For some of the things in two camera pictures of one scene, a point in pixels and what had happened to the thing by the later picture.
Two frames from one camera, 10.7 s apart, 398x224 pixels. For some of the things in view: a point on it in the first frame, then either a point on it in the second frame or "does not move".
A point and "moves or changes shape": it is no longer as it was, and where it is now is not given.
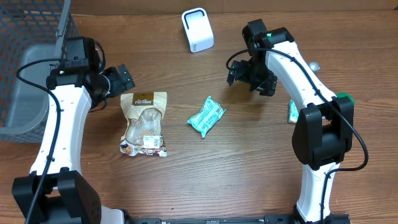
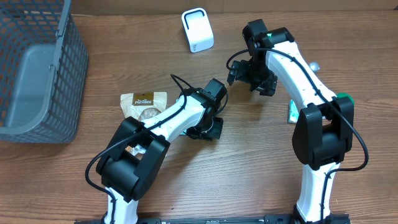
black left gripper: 117,85 → 213,130
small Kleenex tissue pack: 293,112 does not move
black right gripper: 269,88 does not move
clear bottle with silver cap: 314,66 does not move
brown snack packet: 143,135 does not move
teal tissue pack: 210,113 moves or changes shape
